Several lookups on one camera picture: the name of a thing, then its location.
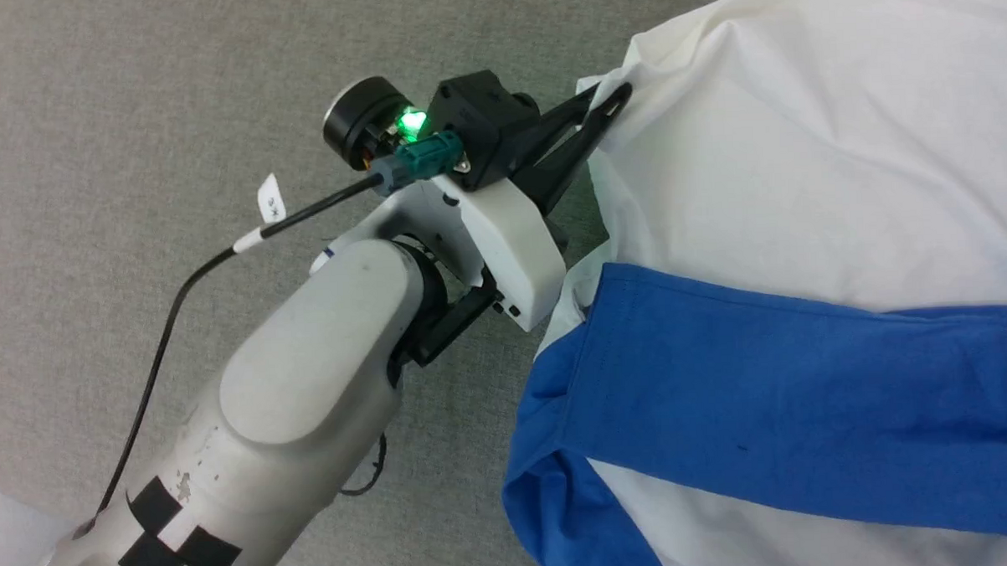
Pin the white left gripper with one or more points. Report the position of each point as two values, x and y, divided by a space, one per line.
510 241

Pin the black cylindrical motor housing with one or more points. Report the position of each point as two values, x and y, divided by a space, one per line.
364 120

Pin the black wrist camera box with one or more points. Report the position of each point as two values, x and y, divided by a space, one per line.
481 125

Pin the white shirt with blue sleeves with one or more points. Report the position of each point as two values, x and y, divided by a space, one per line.
801 180

